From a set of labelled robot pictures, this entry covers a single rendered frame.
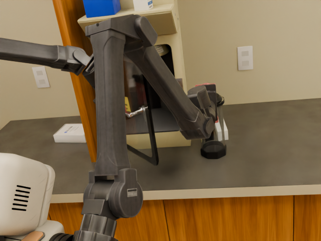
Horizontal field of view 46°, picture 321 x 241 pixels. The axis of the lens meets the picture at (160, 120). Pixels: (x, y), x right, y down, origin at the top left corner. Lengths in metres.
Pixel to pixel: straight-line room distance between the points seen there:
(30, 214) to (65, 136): 1.02
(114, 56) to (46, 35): 1.21
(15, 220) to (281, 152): 1.03
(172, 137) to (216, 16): 0.62
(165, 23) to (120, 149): 0.64
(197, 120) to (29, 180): 0.51
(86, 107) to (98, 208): 0.76
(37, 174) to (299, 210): 0.94
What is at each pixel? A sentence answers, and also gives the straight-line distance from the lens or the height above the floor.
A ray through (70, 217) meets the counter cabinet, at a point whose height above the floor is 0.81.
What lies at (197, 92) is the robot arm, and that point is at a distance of 1.13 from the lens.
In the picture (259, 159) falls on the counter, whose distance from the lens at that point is 1.46.
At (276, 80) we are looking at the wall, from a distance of 1.94.
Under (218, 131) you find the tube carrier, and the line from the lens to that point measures 1.43.
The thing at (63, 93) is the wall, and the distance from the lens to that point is 2.09.
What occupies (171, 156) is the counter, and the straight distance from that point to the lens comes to 1.52.
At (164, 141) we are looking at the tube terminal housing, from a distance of 1.58.
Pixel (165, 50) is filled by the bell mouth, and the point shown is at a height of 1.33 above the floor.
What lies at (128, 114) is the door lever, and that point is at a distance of 1.28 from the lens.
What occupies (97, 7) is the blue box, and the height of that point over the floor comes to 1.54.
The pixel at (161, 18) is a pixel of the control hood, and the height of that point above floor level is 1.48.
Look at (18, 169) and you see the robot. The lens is 0.76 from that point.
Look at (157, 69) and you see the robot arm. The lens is 0.96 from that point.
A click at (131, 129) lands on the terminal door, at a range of 1.42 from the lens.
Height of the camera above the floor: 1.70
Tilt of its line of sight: 25 degrees down
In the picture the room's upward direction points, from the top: 8 degrees counter-clockwise
